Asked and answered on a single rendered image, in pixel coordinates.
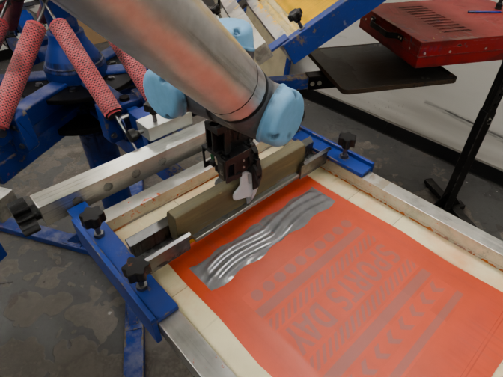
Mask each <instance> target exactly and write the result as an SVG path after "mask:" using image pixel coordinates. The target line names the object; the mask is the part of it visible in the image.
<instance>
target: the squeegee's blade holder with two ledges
mask: <svg viewBox="0 0 503 377"><path fill-rule="evenodd" d="M298 178H299V175H298V174H297V173H296V172H295V173H293V174H291V175H290V176H288V177H286V178H285V179H283V180H282V181H280V182H278V183H276V184H275V185H273V186H272V187H270V188H268V189H267V190H266V191H263V192H262V193H260V194H259V195H257V196H256V197H254V198H253V200H252V201H251V202H250V203H249V204H247V203H244V204H243V205H241V206H239V207H237V208H236V209H234V210H233V211H231V212H229V213H228V214H227V215H224V216H223V217H221V218H220V219H218V220H217V221H214V222H213V223H212V224H210V225H208V226H207V227H205V228H204V229H202V230H200V231H198V232H197V233H195V234H194V235H192V239H193V240H195V241H196V242H198V241H200V240H201V239H203V238H204V237H206V236H208V235H209V234H211V233H212V232H214V231H215V230H217V229H219V228H220V227H222V226H223V225H225V224H227V223H228V222H229V221H231V220H233V219H235V218H236V217H237V216H239V215H241V214H243V213H244V212H245V211H247V210H248V209H251V208H252V207H253V206H255V205H257V204H258V203H260V202H261V201H262V200H265V199H266V198H268V197H269V196H271V195H272V194H274V193H276V192H277V191H279V190H280V189H282V188H284V187H285V186H287V185H288V184H290V183H291V182H293V181H294V180H296V179H298Z"/></svg>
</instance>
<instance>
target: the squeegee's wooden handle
mask: <svg viewBox="0 0 503 377"><path fill-rule="evenodd" d="M304 158H305V145H304V144H303V143H302V142H301V141H298V140H296V141H294V142H292V143H291V144H288V145H287V146H285V147H283V148H281V149H280V150H277V151H276V152H274V153H272V154H270V155H269V156H267V157H265V158H263V159H261V161H260V164H261V167H262V178H261V181H260V186H259V187H258V189H257V192H256V195H255V197H256V196H257V195H259V194H260V193H262V192H263V191H266V190H267V189H268V188H270V187H272V186H273V185H275V184H276V183H278V182H280V181H282V180H283V179H285V178H286V177H288V176H290V175H291V174H293V173H295V172H296V173H299V164H300V163H302V162H304ZM239 184H240V178H238V179H236V180H233V181H231V182H229V183H228V184H226V181H221V182H220V183H218V184H216V185H214V186H213V187H211V188H209V189H207V190H206V191H203V192H202V193H200V194H198V195H196V196H194V197H193V198H191V199H189V200H187V201H185V202H184V203H182V204H180V205H178V206H176V207H175V208H173V209H171V210H169V211H167V218H168V225H169V229H170V233H171V238H172V239H173V240H175V239H176V238H177V237H179V236H181V235H183V234H184V233H187V232H190V233H191V236H189V240H191V239H192V235H194V234H195V233H197V232H198V231H200V230H202V229H204V228H205V227H207V226H208V225H210V224H212V223H213V222H214V221H217V220H218V219H220V218H221V217H223V216H224V215H227V214H228V213H229V212H231V211H233V210H234V209H236V208H237V207H239V206H241V205H243V204H244V203H246V199H245V198H243V199H240V200H234V199H233V193H234V192H235V191H236V189H237V188H238V186H239Z"/></svg>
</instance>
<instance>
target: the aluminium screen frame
mask: <svg viewBox="0 0 503 377"><path fill-rule="evenodd" d="M253 142H254V143H255V145H256V147H257V149H258V154H260V153H262V152H263V151H265V150H268V149H269V148H271V147H273V146H272V145H269V144H265V143H263V142H257V141H256V140H255V139H253ZM320 168H322V169H324V170H325V171H328V172H329V173H331V174H333V175H335V176H336V177H338V178H340V179H341V180H343V181H345V182H346V183H349V184H350V185H352V186H354V187H356V188H357V189H359V190H361V191H363V192H364V193H366V194H368V195H370V196H371V197H373V198H375V199H376V200H378V201H380V202H381V203H384V204H385V205H386V206H389V207H391V208H392V209H394V210H396V211H397V212H399V213H401V214H402V215H405V216H406V217H407V218H410V219H412V220H413V221H415V222H417V223H418V224H420V225H422V226H423V227H426V228H427V229H428V230H431V231H433V232H434V233H436V234H438V235H439V236H441V237H442V238H444V239H447V240H448V241H449V242H452V243H453V244H455V245H457V246H458V247H460V248H462V249H463V250H465V251H468V252H469V253H470V254H473V255H474V256H476V257H478V258H479V259H481V260H483V261H484V262H486V263H489V264H490V265H491V266H494V267H495V268H497V269H499V270H500V271H502V272H503V241H501V240H499V239H497V238H496V237H494V236H491V235H490V234H488V233H486V232H484V231H482V230H480V229H478V228H476V227H474V226H473V225H471V224H469V223H467V222H465V221H463V220H461V219H460V218H458V217H456V216H454V215H452V214H450V213H448V212H446V211H445V210H443V209H440V208H439V207H437V206H435V205H433V204H431V203H429V202H427V201H425V200H424V199H422V198H420V197H418V196H416V195H414V194H412V193H411V192H409V191H407V190H405V189H403V188H401V187H399V186H397V185H395V184H394V183H391V182H389V181H388V180H386V179H384V178H382V177H380V176H378V175H376V174H374V173H373V172H371V171H369V172H367V173H366V174H365V175H364V176H362V177H360V176H358V175H356V174H354V173H352V172H351V171H348V170H347V169H345V168H343V167H341V166H340V165H337V164H336V163H334V162H332V161H330V160H329V159H326V163H325V164H324V165H322V166H320ZM218 175H219V173H218V172H216V171H215V168H214V167H213V166H212V165H209V166H207V167H204V161H202V162H199V163H198V164H196V165H193V166H192V167H190V168H187V169H186V170H184V171H181V172H180V173H178V174H175V175H174V176H172V177H169V178H168V179H166V180H163V181H162V182H160V183H157V184H156V185H154V186H151V187H150V188H147V189H145V190H144V191H141V192H139V193H138V194H135V195H133V196H132V197H129V198H127V199H126V200H123V201H121V202H120V203H117V204H115V205H114V206H111V207H109V208H108V209H105V210H103V211H104V213H105V215H106V220H105V223H107V225H108V226H109V227H110V228H111V229H112V230H113V231H114V232H115V231H117V230H119V229H121V228H122V227H125V226H127V225H128V224H130V223H132V222H134V221H136V220H138V219H140V218H141V217H143V216H145V215H147V214H149V213H150V212H152V211H154V210H156V209H158V208H160V207H161V206H164V205H166V204H167V203H169V202H171V201H173V200H175V199H177V198H178V197H180V196H182V195H184V194H186V193H187V192H189V191H191V190H193V189H195V188H197V187H199V186H201V185H203V184H205V183H206V182H208V181H210V180H212V179H214V178H215V177H217V176H218ZM158 326H159V330H160V334H161V335H162V336H163V337H164V338H165V340H166V341H167V342H168V344H169V345H170V346H171V348H172V349H173V350H174V351H175V352H176V354H177V355H178V356H179V358H180V359H181V361H182V362H184V364H185V365H186V367H187V368H188V369H189V371H190V372H191V373H192V374H193V376H194V377H236V376H235V375H234V373H233V372H232V371H231V370H230V369H229V367H228V366H227V365H226V364H225V362H224V361H223V360H222V359H221V358H220V357H219V356H218V355H217V354H216V353H215V351H214V350H213V349H212V348H211V347H210V345H209V344H208V343H207V342H206V341H205V339H204V338H203V337H202V336H201V335H200V334H199V333H198V332H197V331H196V330H195V328H194V327H193V326H192V325H191V323H190V322H189V321H188V320H187V319H186V317H185V316H184V315H183V314H182V313H181V312H180V311H179V310H176V311H174V312H173V313H172V314H171V315H170V316H168V317H166V318H165V319H164V320H162V321H161V322H160V323H158Z"/></svg>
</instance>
